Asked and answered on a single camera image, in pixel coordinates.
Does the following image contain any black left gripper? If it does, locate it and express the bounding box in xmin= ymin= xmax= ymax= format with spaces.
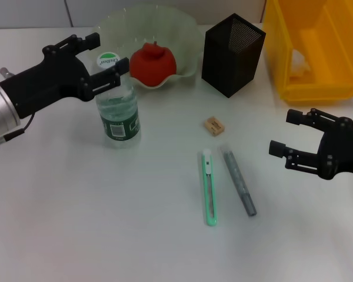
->
xmin=0 ymin=32 xmax=131 ymax=119

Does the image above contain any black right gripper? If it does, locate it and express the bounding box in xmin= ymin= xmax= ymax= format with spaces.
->
xmin=268 ymin=107 xmax=353 ymax=181

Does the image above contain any clear water bottle green label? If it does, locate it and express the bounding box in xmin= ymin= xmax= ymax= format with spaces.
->
xmin=94 ymin=52 xmax=142 ymax=149

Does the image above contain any white paper ball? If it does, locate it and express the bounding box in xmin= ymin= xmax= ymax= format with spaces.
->
xmin=289 ymin=48 xmax=311 ymax=79

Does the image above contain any grey marker pen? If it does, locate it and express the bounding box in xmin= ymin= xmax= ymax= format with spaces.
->
xmin=218 ymin=143 xmax=258 ymax=218

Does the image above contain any tan eraser block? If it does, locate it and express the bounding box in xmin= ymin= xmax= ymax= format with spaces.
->
xmin=203 ymin=116 xmax=226 ymax=137

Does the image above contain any green utility knife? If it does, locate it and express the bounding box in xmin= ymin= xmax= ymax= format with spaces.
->
xmin=197 ymin=149 xmax=218 ymax=227

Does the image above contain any green glass fruit bowl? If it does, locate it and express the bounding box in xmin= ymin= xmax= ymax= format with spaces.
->
xmin=89 ymin=3 xmax=203 ymax=89

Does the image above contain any black mesh pen holder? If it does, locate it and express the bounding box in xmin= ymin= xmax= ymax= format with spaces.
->
xmin=201 ymin=13 xmax=267 ymax=98

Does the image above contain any yellow plastic bin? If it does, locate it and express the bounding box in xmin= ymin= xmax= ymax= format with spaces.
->
xmin=261 ymin=0 xmax=353 ymax=106

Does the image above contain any left wrist cable with plugs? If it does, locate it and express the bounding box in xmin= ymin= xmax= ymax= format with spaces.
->
xmin=0 ymin=66 xmax=36 ymax=153

